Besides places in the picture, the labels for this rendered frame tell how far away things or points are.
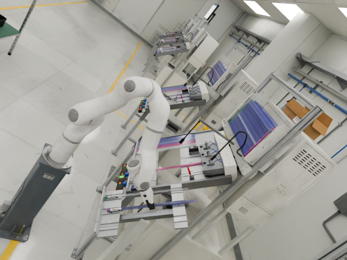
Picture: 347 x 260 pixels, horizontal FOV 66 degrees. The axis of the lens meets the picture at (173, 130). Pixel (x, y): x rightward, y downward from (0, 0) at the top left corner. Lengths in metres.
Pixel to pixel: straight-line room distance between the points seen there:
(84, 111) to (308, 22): 4.22
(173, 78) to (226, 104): 3.36
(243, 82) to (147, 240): 1.92
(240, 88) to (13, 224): 2.44
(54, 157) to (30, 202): 0.39
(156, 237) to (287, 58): 3.84
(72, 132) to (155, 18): 8.87
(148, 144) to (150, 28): 9.11
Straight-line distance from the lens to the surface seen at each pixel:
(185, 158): 2.04
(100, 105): 1.45
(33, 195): 1.93
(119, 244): 1.80
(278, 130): 1.68
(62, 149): 1.67
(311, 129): 2.19
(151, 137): 1.30
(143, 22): 10.29
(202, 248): 2.24
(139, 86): 1.28
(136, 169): 1.36
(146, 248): 2.23
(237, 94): 3.11
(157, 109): 1.27
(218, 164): 1.83
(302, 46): 5.12
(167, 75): 6.32
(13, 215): 2.10
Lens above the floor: 1.84
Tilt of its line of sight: 21 degrees down
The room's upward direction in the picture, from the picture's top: 41 degrees clockwise
